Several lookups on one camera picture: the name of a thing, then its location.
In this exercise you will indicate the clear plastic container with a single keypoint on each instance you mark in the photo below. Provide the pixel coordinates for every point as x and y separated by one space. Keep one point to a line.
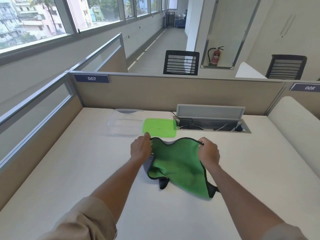
125 123

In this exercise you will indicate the green plastic lid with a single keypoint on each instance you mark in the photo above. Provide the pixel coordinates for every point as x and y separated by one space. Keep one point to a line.
160 127

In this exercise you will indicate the green microfiber cloth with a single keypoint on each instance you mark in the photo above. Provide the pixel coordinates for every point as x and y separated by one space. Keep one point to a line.
178 164

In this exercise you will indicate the blue desk number plate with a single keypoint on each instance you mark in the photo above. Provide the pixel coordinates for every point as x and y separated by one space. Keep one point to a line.
91 78
305 87

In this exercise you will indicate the person's right hand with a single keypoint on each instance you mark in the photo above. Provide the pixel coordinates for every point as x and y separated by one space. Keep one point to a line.
210 152

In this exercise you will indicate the person's left hand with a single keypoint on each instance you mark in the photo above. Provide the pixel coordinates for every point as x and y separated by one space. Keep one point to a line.
140 147

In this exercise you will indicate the red fire extinguisher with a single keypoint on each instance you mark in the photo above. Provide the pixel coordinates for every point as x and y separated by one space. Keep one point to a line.
216 56

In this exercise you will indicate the black metal rack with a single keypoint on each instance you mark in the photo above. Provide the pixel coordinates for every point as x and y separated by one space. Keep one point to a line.
169 19

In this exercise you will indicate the beige desk partition panel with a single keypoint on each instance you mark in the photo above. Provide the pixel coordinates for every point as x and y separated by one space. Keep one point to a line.
175 93

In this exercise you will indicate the glass-topped side partition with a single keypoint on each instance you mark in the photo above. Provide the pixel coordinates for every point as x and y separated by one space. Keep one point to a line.
32 117

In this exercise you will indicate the black mesh office chair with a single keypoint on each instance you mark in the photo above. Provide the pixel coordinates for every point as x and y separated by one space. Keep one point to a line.
286 67
181 62

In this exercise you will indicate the person's left thumb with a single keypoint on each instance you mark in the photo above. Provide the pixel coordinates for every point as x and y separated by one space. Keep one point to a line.
146 135

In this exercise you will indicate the person's right fingers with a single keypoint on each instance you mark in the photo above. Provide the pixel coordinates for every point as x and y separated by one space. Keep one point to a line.
200 142

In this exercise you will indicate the person's left forearm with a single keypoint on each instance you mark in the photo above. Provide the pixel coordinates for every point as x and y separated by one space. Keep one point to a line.
117 184

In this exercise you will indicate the beige rolled-up sleeve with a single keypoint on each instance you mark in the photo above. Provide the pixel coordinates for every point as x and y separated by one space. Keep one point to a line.
82 222

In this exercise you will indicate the person's right forearm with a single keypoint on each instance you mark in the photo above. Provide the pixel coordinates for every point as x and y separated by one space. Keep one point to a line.
240 197

